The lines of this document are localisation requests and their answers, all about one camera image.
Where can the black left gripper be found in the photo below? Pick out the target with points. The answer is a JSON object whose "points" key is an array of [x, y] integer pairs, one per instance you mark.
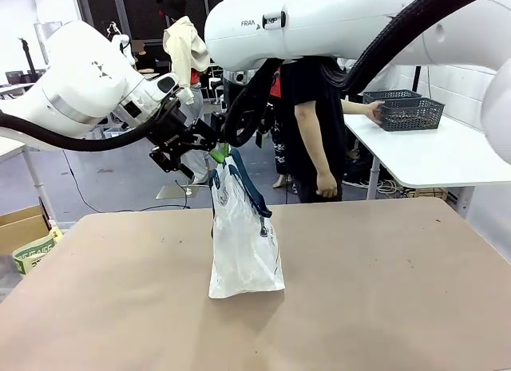
{"points": [[171, 136]]}

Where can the white translucent shopping bag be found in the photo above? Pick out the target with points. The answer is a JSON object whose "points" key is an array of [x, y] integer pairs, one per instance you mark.
{"points": [[243, 243]]}

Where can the dark grey plastic basket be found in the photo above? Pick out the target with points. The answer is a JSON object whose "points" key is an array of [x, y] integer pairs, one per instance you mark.
{"points": [[393, 95], [413, 115]]}

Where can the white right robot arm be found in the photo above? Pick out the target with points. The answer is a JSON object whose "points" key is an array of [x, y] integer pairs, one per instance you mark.
{"points": [[319, 24]]}

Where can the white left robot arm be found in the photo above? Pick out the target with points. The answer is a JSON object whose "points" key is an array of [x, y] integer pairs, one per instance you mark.
{"points": [[80, 84]]}

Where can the person right forearm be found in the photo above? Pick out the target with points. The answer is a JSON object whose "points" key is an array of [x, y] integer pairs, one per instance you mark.
{"points": [[315, 147]]}

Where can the person left forearm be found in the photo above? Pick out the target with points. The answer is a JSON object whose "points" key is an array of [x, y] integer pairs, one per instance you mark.
{"points": [[355, 107]]}

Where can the person right hand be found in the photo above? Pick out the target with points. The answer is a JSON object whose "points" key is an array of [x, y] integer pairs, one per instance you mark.
{"points": [[327, 185]]}

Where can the person left hand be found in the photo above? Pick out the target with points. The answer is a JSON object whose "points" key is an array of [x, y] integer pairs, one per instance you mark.
{"points": [[375, 109]]}

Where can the metal floor plate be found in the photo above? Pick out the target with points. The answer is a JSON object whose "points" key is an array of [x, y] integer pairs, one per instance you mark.
{"points": [[175, 192]]}

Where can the person in patterned black pants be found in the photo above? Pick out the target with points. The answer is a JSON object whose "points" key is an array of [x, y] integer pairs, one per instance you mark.
{"points": [[279, 151]]}

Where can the person in cream jacket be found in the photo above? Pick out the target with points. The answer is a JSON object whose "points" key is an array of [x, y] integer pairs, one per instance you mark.
{"points": [[185, 56]]}

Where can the person in black shirt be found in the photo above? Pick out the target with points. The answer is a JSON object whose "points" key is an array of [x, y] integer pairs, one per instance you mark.
{"points": [[315, 88]]}

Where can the small white background robot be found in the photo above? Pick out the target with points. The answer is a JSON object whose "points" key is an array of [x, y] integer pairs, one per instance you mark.
{"points": [[123, 44]]}

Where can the white table with slanted leg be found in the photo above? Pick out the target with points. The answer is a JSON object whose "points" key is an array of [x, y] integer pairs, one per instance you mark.
{"points": [[36, 179]]}

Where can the black desk equipment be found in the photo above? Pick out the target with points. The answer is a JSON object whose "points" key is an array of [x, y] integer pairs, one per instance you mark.
{"points": [[24, 76]]}

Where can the grey standing board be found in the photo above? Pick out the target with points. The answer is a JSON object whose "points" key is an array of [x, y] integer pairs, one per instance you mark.
{"points": [[42, 40]]}

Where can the green printed carton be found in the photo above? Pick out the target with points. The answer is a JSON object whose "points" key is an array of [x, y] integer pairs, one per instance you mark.
{"points": [[36, 251]]}

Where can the brown cardboard box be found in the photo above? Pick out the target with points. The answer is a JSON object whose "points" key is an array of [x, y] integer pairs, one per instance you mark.
{"points": [[22, 229]]}

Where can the black tripod stand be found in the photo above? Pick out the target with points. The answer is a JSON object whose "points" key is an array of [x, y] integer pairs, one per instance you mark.
{"points": [[27, 56]]}

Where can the white side table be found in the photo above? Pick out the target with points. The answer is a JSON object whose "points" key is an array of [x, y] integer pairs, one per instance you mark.
{"points": [[431, 155]]}

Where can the wooden pallet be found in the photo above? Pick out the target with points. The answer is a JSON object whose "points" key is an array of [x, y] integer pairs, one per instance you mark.
{"points": [[429, 193]]}

